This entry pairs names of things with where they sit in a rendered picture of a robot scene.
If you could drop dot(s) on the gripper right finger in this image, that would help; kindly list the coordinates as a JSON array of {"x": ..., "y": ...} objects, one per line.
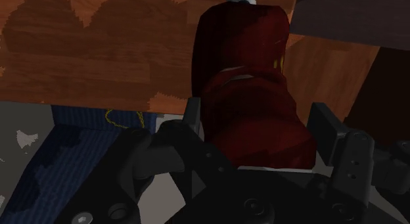
[{"x": 352, "y": 159}]

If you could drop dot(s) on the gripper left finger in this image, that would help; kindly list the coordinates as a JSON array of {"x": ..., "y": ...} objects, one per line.
[{"x": 144, "y": 153}]

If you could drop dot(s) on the dark red bottle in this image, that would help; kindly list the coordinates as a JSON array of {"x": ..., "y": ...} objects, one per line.
[{"x": 250, "y": 114}]

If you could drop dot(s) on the dark brown furniture piece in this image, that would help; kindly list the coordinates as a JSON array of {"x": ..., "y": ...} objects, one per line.
[{"x": 384, "y": 98}]

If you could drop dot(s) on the blue ribbed cloth, yellow stitching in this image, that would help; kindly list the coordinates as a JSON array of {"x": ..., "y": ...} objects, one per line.
[{"x": 57, "y": 172}]

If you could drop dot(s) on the dark grey furniture piece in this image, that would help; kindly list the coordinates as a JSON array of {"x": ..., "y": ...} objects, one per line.
[{"x": 352, "y": 18}]

